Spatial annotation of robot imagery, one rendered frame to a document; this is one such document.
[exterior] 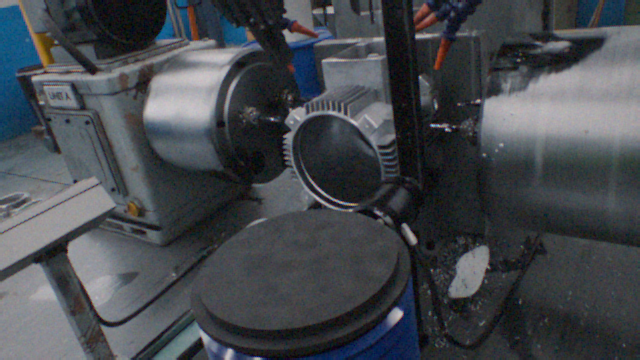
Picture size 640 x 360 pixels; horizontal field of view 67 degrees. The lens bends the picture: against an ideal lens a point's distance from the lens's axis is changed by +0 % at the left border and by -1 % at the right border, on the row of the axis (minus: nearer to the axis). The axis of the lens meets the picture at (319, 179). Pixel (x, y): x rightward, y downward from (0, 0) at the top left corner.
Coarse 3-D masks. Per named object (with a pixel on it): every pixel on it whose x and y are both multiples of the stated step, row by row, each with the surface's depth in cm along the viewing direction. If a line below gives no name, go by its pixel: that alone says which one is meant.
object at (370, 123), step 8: (424, 80) 76; (432, 80) 77; (424, 88) 76; (296, 112) 71; (368, 112) 64; (288, 120) 71; (296, 120) 70; (360, 120) 64; (368, 120) 63; (376, 120) 64; (368, 128) 64; (376, 128) 63; (304, 192) 76; (312, 200) 76
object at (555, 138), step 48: (528, 48) 54; (576, 48) 51; (624, 48) 49; (528, 96) 51; (576, 96) 49; (624, 96) 46; (480, 144) 54; (528, 144) 51; (576, 144) 48; (624, 144) 46; (480, 192) 57; (528, 192) 53; (576, 192) 50; (624, 192) 47; (624, 240) 52
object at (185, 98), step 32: (192, 64) 84; (224, 64) 80; (256, 64) 84; (160, 96) 85; (192, 96) 80; (224, 96) 79; (256, 96) 85; (288, 96) 88; (160, 128) 86; (192, 128) 81; (224, 128) 80; (256, 128) 86; (288, 128) 93; (192, 160) 85; (224, 160) 81; (256, 160) 86; (288, 160) 95
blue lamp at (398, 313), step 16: (400, 304) 12; (384, 320) 12; (400, 320) 12; (416, 320) 14; (368, 336) 11; (384, 336) 12; (400, 336) 12; (416, 336) 13; (208, 352) 13; (224, 352) 12; (240, 352) 16; (336, 352) 11; (352, 352) 11; (368, 352) 11; (384, 352) 12; (400, 352) 12; (416, 352) 13
